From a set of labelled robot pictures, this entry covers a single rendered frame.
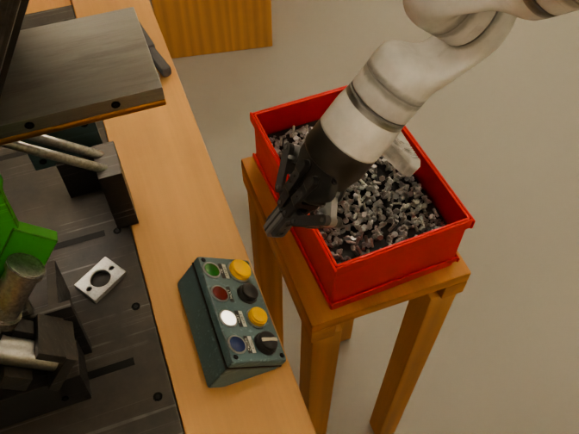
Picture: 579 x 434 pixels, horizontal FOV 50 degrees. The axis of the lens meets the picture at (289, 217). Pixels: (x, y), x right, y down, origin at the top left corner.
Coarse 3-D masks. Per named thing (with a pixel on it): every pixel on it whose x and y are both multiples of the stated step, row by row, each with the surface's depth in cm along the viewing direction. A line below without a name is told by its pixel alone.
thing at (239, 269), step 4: (236, 260) 78; (240, 260) 78; (232, 264) 77; (236, 264) 77; (240, 264) 77; (244, 264) 78; (232, 268) 77; (236, 268) 77; (240, 268) 77; (244, 268) 77; (248, 268) 78; (232, 272) 77; (236, 272) 76; (240, 272) 77; (244, 272) 77; (248, 272) 77; (236, 276) 77; (240, 276) 76; (244, 276) 77; (248, 276) 77
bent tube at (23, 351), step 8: (8, 336) 65; (0, 344) 64; (8, 344) 64; (16, 344) 65; (24, 344) 65; (32, 344) 66; (0, 352) 63; (8, 352) 64; (16, 352) 64; (24, 352) 65; (32, 352) 65; (0, 360) 64; (8, 360) 64; (16, 360) 64; (24, 360) 65; (32, 360) 65; (40, 360) 66; (32, 368) 66; (40, 368) 66; (48, 368) 67; (56, 368) 67
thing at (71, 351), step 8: (64, 320) 70; (72, 328) 70; (72, 336) 69; (72, 344) 68; (72, 352) 67; (72, 360) 66; (64, 368) 66; (48, 376) 68; (56, 376) 66; (64, 376) 67; (48, 384) 68; (56, 384) 67
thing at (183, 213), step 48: (96, 0) 117; (144, 0) 117; (144, 144) 95; (192, 144) 95; (144, 192) 89; (192, 192) 89; (144, 240) 84; (192, 240) 84; (240, 240) 84; (192, 336) 76; (192, 384) 72; (240, 384) 72; (288, 384) 72; (192, 432) 69; (240, 432) 69; (288, 432) 69
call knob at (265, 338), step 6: (258, 336) 71; (264, 336) 71; (270, 336) 72; (258, 342) 71; (264, 342) 71; (270, 342) 71; (276, 342) 72; (264, 348) 71; (270, 348) 71; (276, 348) 72
